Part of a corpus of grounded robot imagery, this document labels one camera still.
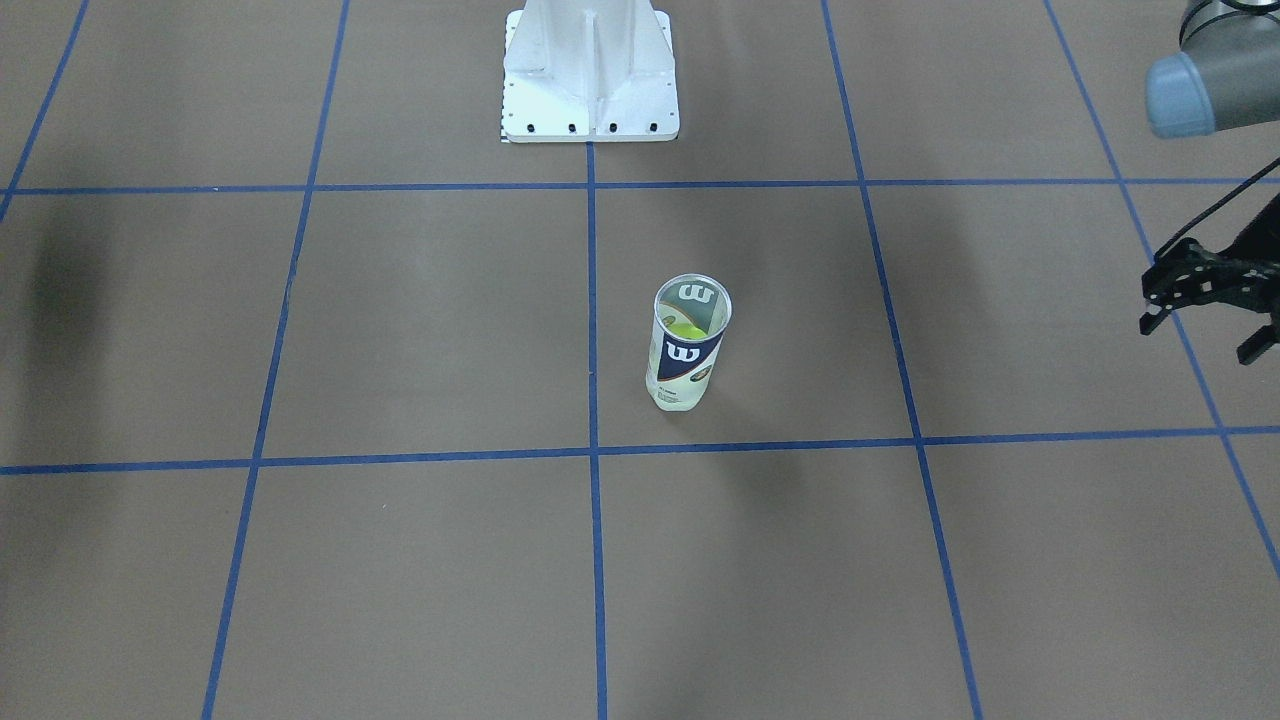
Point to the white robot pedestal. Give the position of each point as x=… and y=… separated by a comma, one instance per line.
x=589, y=72

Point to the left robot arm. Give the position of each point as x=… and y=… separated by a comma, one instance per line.
x=1224, y=76

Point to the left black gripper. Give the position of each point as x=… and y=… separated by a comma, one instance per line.
x=1262, y=243

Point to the yellow Wilson tennis ball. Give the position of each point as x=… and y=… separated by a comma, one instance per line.
x=686, y=331

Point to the clear tennis ball can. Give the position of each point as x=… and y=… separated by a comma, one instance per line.
x=678, y=371

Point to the brown paper table cover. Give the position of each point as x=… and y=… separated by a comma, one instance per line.
x=322, y=402

